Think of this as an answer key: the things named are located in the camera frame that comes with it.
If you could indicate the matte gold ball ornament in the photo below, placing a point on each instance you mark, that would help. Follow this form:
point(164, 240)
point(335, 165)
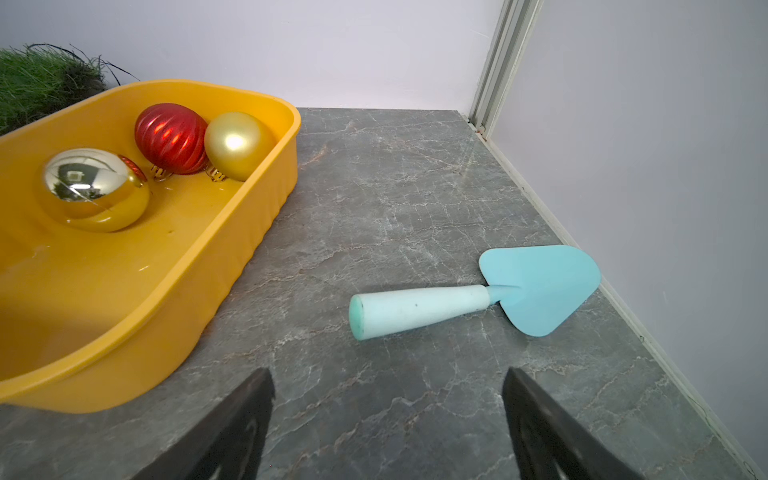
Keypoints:
point(236, 143)

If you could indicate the red ribbed ball ornament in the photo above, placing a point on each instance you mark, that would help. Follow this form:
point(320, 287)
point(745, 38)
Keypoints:
point(172, 138)

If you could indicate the green artificial grass mat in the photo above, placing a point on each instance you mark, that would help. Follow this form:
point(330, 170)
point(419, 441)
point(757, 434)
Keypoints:
point(40, 79)

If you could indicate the shiny gold ball ornament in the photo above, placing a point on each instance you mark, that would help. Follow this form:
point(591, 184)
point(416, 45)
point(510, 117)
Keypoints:
point(93, 190)

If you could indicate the teal garden trowel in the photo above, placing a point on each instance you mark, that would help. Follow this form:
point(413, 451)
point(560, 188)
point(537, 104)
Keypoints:
point(537, 288)

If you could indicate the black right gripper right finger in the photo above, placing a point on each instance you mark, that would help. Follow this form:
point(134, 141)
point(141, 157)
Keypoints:
point(548, 442)

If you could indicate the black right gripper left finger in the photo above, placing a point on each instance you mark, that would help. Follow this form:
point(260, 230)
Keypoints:
point(228, 442)

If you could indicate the yellow plastic tray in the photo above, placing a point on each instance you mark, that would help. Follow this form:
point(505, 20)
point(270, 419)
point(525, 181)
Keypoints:
point(90, 321)

